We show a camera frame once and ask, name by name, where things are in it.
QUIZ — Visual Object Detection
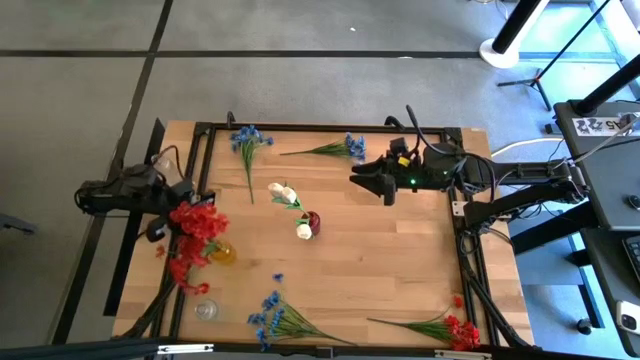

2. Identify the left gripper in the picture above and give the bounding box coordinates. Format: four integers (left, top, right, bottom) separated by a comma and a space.
145, 179, 197, 244

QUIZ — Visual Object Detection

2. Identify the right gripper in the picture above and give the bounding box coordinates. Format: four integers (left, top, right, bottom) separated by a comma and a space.
349, 137, 429, 206

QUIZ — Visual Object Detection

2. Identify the blue artificial flower bunch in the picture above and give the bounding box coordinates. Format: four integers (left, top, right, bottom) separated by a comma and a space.
229, 123, 275, 205
279, 132, 368, 172
246, 289, 357, 352

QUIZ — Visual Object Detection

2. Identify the red ribbed glass vase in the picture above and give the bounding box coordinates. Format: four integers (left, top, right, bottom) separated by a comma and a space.
300, 209, 323, 237

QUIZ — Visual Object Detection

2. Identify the yellow ribbed glass vase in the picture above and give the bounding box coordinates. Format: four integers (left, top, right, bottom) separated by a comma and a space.
207, 239, 238, 266

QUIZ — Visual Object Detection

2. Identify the black tripod stand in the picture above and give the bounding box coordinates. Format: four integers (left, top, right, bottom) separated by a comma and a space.
497, 0, 614, 112

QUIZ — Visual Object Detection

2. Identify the white printed sticker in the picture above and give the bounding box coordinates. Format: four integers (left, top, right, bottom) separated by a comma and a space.
572, 116, 632, 137

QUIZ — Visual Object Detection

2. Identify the thick black pole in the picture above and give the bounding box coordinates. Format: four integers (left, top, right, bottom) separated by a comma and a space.
572, 64, 640, 116

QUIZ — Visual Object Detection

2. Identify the dark grey desk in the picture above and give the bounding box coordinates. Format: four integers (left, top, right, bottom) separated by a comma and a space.
579, 227, 640, 359

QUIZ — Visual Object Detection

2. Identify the black keyboard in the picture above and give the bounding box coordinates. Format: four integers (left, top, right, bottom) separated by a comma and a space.
622, 234, 640, 286

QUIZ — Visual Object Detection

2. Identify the white smartphone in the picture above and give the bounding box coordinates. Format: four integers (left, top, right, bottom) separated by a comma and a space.
614, 298, 640, 336

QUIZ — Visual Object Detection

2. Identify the black aluminium table frame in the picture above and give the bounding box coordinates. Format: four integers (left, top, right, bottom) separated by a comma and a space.
112, 110, 534, 360

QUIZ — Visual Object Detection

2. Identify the white cable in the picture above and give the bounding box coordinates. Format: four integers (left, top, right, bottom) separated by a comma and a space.
491, 137, 565, 157

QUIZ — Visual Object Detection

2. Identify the pedestal stand white base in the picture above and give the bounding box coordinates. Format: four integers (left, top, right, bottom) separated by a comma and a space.
478, 0, 551, 70

